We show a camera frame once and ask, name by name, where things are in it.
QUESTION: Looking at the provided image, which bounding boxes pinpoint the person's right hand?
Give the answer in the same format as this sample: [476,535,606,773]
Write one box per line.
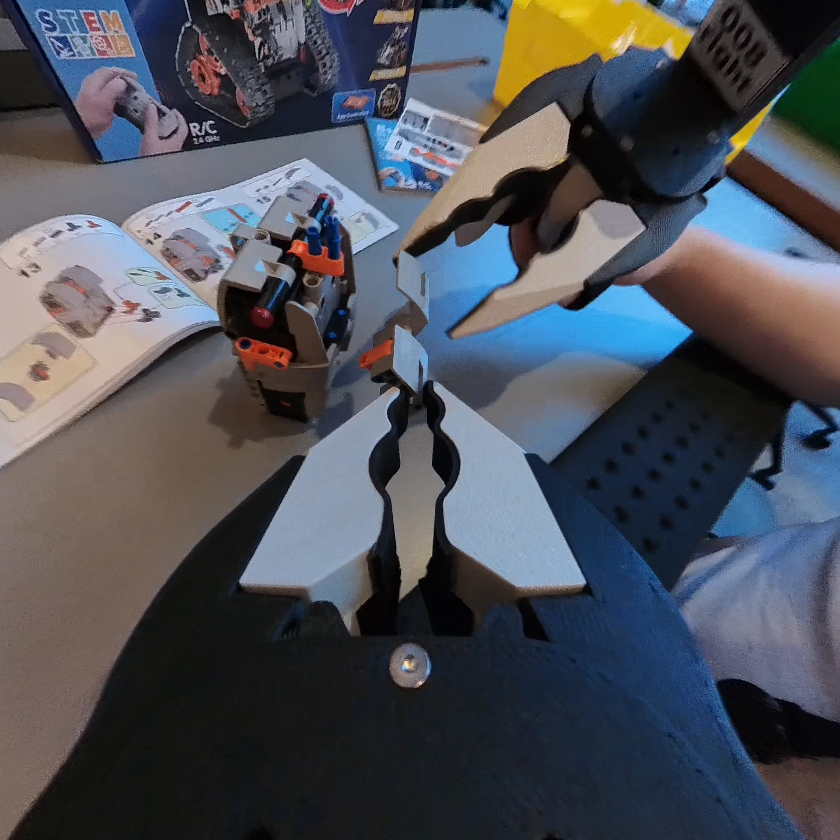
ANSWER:
[508,218,547,271]

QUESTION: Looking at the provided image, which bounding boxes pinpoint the blue robot kit box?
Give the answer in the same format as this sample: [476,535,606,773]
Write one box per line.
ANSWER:
[12,0,422,165]

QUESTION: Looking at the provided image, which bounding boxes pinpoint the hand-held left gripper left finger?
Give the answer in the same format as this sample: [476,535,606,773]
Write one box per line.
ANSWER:
[239,386,404,634]

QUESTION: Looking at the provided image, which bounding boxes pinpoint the white instruction booklet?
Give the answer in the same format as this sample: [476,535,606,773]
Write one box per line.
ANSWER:
[0,157,400,470]

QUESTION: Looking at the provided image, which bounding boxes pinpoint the person's right forearm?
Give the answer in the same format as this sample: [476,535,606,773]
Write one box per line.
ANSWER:
[613,226,840,409]

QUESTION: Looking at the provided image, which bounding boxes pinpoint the grey brick robot model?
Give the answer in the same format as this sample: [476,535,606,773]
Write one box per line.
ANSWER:
[217,192,358,424]

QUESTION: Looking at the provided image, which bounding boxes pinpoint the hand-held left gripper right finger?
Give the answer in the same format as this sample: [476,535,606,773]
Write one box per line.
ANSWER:
[423,381,587,627]

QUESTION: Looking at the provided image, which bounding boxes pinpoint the black perforated chair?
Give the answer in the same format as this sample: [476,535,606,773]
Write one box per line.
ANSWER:
[550,335,798,592]

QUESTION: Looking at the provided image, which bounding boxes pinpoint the yellow plastic bin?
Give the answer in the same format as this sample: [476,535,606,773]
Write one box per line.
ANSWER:
[492,0,775,158]

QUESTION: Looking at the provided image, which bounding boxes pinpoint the grey curved panel assembly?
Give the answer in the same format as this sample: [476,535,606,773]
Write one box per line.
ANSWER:
[358,251,432,403]

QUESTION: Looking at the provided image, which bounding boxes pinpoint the green plastic bin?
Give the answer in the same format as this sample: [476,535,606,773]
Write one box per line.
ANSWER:
[771,39,840,140]

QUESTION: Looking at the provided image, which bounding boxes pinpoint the blue booklet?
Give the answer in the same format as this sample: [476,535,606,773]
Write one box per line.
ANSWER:
[365,97,488,196]

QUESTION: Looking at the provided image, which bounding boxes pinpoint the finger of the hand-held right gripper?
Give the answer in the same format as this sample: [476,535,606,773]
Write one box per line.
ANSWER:
[448,199,648,340]
[392,101,575,261]

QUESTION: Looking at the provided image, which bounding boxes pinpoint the person's white shirt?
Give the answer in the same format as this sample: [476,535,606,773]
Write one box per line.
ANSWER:
[671,517,840,723]

